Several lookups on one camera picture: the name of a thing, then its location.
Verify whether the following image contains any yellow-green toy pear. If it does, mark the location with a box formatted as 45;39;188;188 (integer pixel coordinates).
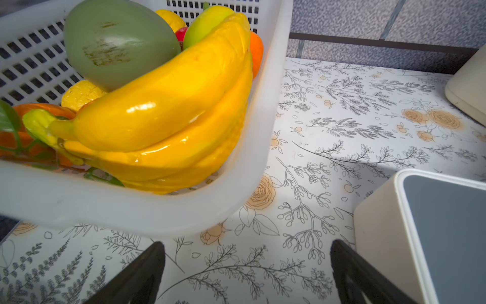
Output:
183;6;234;50

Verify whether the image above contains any green toy mango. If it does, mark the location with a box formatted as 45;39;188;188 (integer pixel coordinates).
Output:
63;1;181;92

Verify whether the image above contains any dark brown lid tissue box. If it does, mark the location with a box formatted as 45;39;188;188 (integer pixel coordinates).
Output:
445;45;486;126

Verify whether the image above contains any yellow toy banana bunch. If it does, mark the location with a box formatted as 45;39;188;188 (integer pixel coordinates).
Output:
22;13;253;194

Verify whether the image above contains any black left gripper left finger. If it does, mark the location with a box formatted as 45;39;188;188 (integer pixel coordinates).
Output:
86;241;166;304

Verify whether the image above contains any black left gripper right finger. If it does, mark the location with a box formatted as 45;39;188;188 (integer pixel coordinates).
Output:
330;239;415;304

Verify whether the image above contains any grey lid tissue box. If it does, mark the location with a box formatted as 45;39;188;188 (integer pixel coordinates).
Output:
354;169;485;303

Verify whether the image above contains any orange toy fruit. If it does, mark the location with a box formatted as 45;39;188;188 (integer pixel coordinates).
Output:
250;32;264;79

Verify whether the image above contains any yellow toy lemon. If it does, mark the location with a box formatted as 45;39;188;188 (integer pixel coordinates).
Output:
155;10;186;33

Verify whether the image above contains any white plastic fruit basket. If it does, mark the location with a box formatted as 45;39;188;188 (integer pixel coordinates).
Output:
1;1;293;238

